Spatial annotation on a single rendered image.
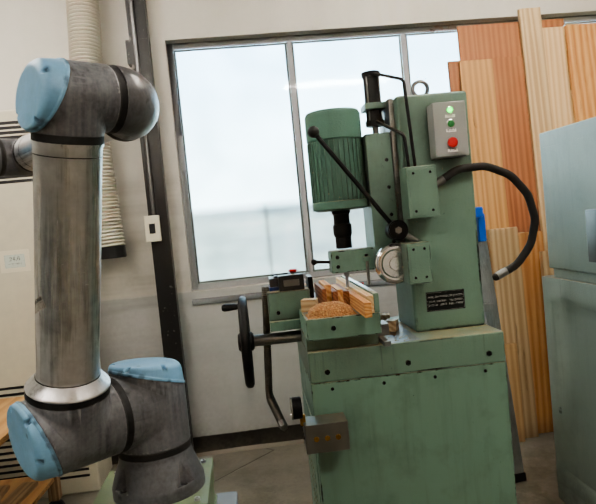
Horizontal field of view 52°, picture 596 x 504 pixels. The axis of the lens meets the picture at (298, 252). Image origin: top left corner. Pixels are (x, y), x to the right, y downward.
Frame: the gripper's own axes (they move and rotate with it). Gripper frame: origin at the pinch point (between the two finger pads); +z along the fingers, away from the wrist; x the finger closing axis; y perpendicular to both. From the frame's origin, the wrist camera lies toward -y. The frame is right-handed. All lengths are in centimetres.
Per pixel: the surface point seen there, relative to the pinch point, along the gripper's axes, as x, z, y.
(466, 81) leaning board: 188, -51, 159
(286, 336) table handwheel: 42, 33, 74
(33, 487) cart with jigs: 76, 98, -44
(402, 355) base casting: 28, 37, 109
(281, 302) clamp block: 43, 21, 73
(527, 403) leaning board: 152, 109, 171
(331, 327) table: 22, 25, 90
